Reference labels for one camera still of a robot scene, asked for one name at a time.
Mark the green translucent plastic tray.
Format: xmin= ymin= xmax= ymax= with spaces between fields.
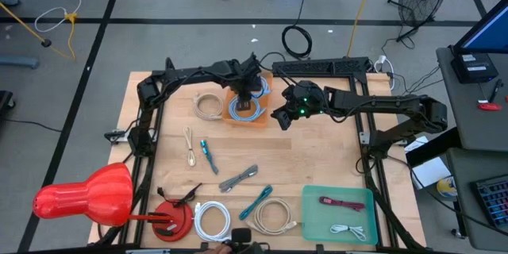
xmin=300 ymin=186 xmax=379 ymax=248

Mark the grey braided USB cable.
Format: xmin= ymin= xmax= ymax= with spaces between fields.
xmin=217 ymin=164 xmax=260 ymax=194

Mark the grey-beige network cable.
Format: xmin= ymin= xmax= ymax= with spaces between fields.
xmin=193 ymin=91 xmax=225 ymax=121

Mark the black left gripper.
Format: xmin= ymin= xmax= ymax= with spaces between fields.
xmin=229 ymin=52 xmax=264 ymax=112

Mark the person's hand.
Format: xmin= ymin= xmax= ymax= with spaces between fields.
xmin=206 ymin=244 xmax=233 ymax=254

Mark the light blue cable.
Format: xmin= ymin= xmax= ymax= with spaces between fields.
xmin=252 ymin=75 xmax=274 ymax=100
xmin=228 ymin=94 xmax=267 ymax=123

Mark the thin gold USB cable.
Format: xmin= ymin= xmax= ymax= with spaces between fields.
xmin=183 ymin=125 xmax=197 ymax=167

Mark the yellow cable with connector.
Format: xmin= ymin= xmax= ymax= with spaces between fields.
xmin=0 ymin=2 xmax=79 ymax=60

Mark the small red object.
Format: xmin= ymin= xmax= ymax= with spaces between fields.
xmin=477 ymin=102 xmax=503 ymax=112

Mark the teal black braided cable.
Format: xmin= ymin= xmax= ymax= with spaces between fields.
xmin=238 ymin=184 xmax=274 ymax=221

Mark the black lamp power cord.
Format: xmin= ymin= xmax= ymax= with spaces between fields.
xmin=156 ymin=182 xmax=203 ymax=210

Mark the dark cable with teal plugs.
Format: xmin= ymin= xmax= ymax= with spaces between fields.
xmin=199 ymin=139 xmax=220 ymax=175

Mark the maroon braided USB cable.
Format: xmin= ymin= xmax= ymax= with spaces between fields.
xmin=318 ymin=195 xmax=366 ymax=212

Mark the black pen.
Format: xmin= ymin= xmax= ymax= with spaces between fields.
xmin=488 ymin=79 xmax=504 ymax=103

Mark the black box device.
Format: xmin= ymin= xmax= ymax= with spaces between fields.
xmin=450 ymin=49 xmax=500 ymax=84

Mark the black aluminium table frame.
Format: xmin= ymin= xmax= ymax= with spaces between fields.
xmin=94 ymin=57 xmax=428 ymax=254

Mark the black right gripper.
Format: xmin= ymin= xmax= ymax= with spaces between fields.
xmin=271 ymin=80 xmax=330 ymax=132

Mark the black computer monitor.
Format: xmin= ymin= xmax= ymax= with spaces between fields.
xmin=453 ymin=0 xmax=508 ymax=55

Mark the yellow blue round object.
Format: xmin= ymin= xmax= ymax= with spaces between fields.
xmin=436 ymin=176 xmax=459 ymax=199

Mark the white box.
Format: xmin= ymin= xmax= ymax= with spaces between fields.
xmin=410 ymin=156 xmax=452 ymax=191

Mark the thin black cable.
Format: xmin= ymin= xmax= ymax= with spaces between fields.
xmin=6 ymin=117 xmax=63 ymax=133

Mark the grey furniture foot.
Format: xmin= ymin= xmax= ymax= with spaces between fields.
xmin=0 ymin=56 xmax=40 ymax=70

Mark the orange translucent plastic tray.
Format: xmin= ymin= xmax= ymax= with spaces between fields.
xmin=221 ymin=70 xmax=275 ymax=129

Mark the black chair base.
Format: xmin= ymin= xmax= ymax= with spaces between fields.
xmin=0 ymin=90 xmax=17 ymax=126

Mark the black backlit keyboard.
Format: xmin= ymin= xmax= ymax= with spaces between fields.
xmin=470 ymin=174 xmax=508 ymax=233

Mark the yellow hanging cable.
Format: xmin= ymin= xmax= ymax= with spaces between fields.
xmin=345 ymin=0 xmax=380 ymax=59

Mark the grey side desk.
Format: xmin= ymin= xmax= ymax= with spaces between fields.
xmin=446 ymin=147 xmax=508 ymax=253
xmin=435 ymin=45 xmax=508 ymax=152

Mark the white paper sheet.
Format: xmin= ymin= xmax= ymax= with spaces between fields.
xmin=403 ymin=135 xmax=430 ymax=152

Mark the black camera device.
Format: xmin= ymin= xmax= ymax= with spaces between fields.
xmin=221 ymin=228 xmax=271 ymax=254

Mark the white power adapter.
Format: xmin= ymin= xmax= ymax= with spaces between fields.
xmin=372 ymin=54 xmax=397 ymax=91

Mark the beige USB cable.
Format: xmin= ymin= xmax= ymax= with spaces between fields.
xmin=245 ymin=197 xmax=298 ymax=236

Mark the black coiled cable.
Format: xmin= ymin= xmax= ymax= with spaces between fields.
xmin=281 ymin=0 xmax=314 ymax=60

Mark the short white USB cable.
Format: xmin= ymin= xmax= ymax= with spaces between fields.
xmin=329 ymin=224 xmax=368 ymax=243

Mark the black cable bundle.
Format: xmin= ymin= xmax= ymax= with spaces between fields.
xmin=392 ymin=65 xmax=445 ymax=106

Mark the red desk lamp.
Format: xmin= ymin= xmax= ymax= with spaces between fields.
xmin=32 ymin=161 xmax=194 ymax=243

